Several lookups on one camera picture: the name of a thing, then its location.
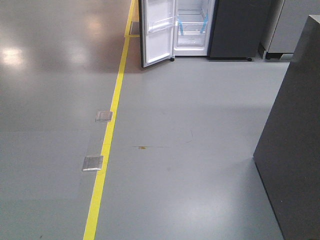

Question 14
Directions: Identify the far metal floor plate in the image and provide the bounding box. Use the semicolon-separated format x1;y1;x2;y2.
95;111;113;122

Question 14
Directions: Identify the dark grey fridge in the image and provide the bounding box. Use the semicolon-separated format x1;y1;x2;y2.
174;0;271;60

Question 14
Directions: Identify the grey stone kitchen counter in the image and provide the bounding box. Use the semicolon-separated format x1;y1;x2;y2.
253;15;320;240

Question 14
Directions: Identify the metal floor plate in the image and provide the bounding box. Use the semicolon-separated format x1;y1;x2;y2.
81;155;104;172
95;111;113;122

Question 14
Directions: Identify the blue tape strip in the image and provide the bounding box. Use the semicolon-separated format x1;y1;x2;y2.
200;14;209;34
177;17;184;36

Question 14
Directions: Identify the fridge door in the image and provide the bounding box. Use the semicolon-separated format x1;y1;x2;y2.
138;0;177;68

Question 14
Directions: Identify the clear crisper drawer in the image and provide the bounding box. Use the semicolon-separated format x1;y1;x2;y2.
182;22;206;36

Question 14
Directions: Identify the blue tape strip left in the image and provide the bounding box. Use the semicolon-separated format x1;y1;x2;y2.
177;17;184;36

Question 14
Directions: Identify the grey cabinet beside fridge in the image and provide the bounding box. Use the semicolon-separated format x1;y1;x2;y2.
258;0;320;60

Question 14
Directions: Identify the near metal floor plate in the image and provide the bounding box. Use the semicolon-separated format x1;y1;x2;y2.
81;155;104;172

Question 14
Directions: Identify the clear middle door bin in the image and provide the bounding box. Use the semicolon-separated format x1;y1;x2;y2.
147;16;177;33

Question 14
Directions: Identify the yellow floor tape line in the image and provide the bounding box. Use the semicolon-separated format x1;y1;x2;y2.
83;0;138;240

